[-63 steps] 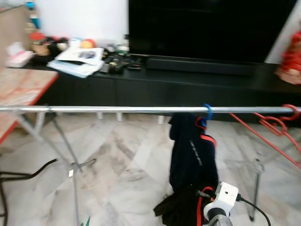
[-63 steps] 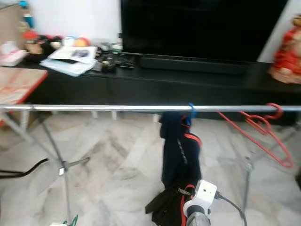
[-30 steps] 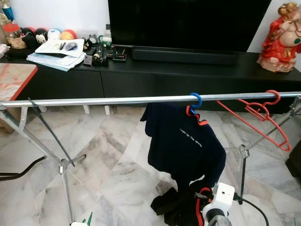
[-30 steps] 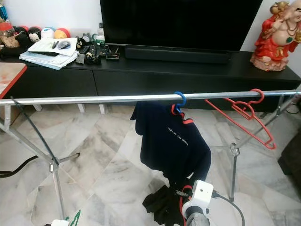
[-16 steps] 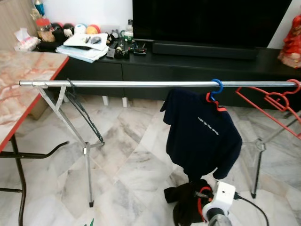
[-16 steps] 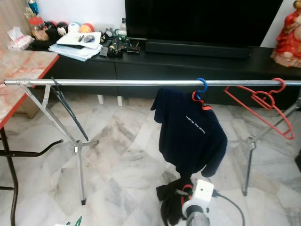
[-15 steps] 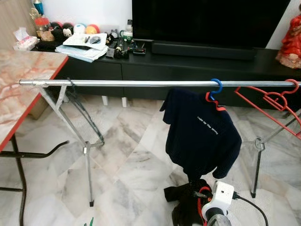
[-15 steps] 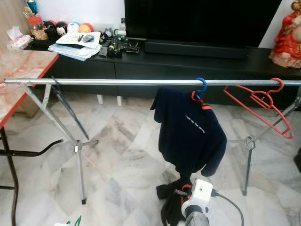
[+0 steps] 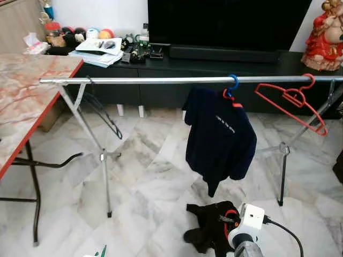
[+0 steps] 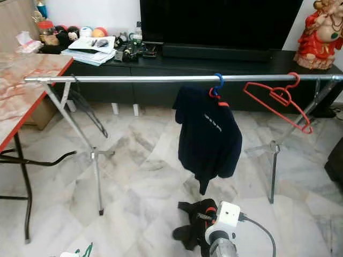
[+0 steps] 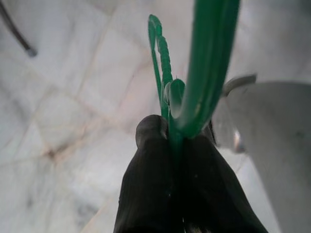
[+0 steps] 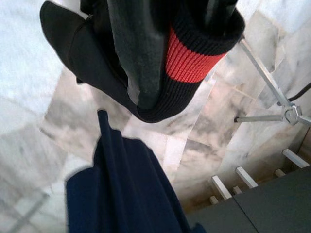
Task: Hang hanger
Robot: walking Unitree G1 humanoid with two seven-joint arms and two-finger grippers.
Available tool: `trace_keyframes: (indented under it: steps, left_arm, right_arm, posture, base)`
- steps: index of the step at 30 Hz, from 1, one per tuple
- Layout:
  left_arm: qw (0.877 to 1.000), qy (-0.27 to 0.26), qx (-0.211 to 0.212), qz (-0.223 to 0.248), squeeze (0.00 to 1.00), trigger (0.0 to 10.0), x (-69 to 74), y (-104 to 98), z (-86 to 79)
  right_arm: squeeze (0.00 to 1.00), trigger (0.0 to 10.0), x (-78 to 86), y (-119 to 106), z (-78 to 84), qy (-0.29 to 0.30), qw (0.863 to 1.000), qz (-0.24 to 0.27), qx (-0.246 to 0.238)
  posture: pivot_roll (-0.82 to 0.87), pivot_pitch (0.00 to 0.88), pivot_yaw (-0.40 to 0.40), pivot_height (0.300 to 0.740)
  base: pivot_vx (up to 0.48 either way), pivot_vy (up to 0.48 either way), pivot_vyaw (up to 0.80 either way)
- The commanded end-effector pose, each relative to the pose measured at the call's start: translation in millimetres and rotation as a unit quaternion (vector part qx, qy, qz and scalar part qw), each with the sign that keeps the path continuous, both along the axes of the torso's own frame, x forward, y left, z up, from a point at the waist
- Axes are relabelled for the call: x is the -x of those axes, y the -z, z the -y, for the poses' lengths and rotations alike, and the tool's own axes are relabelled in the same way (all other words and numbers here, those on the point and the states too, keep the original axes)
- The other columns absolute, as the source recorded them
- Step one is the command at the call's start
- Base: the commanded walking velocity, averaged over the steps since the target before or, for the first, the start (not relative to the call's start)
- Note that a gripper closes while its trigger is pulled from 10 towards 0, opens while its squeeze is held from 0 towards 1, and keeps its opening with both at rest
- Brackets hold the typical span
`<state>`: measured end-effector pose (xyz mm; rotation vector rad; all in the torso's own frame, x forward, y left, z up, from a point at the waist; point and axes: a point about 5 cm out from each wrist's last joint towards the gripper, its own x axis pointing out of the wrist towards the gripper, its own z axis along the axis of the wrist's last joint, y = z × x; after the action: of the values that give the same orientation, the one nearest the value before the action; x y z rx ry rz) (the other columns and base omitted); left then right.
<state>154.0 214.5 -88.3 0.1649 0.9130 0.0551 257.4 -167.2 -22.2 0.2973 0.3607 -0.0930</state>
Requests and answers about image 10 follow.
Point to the blue and gold trophy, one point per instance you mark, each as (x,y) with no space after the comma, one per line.
(40,9)

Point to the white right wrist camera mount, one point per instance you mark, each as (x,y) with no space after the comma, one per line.
(228,214)

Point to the black bird plush figure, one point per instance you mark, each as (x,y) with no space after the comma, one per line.
(124,42)

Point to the red plastic hanger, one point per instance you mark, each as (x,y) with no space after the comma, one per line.
(245,85)

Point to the red laughing Buddha statue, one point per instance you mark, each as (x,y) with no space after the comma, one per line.
(319,43)

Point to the clear plastic bottle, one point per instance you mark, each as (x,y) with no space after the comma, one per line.
(138,32)

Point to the light wooden cabinet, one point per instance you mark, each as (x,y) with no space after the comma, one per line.
(16,21)

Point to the green plastic hanger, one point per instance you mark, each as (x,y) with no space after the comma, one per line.
(88,249)

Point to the white round plush ball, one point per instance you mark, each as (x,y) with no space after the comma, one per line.
(86,32)

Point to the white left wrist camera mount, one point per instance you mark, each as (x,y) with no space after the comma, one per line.
(68,255)

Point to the white tissue pack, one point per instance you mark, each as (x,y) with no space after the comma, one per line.
(29,44)

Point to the black T-shirt red collar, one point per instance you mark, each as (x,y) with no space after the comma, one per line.
(193,230)

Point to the red-lidded glass jar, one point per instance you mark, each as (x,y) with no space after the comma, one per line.
(46,32)

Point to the marble-top folding table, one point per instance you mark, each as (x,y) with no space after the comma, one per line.
(27,85)

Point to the silver clothes rack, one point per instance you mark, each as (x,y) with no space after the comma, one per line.
(128,78)

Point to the white paper stack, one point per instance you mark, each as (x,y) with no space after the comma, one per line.
(88,52)

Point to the blue hanger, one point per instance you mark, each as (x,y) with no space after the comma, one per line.
(221,80)

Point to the black round plush toy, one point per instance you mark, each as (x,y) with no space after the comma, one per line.
(60,35)
(72,34)

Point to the black electronic box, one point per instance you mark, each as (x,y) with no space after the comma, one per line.
(149,52)

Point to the navy T-shirt white print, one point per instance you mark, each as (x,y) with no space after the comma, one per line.
(209,139)

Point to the orange round plush ball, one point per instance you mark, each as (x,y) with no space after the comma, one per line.
(99,32)

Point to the black TV console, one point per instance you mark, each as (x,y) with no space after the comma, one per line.
(139,99)

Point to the black flat-screen television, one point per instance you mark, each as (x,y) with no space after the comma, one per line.
(220,21)

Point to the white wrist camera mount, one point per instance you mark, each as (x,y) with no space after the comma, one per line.
(228,214)
(68,255)

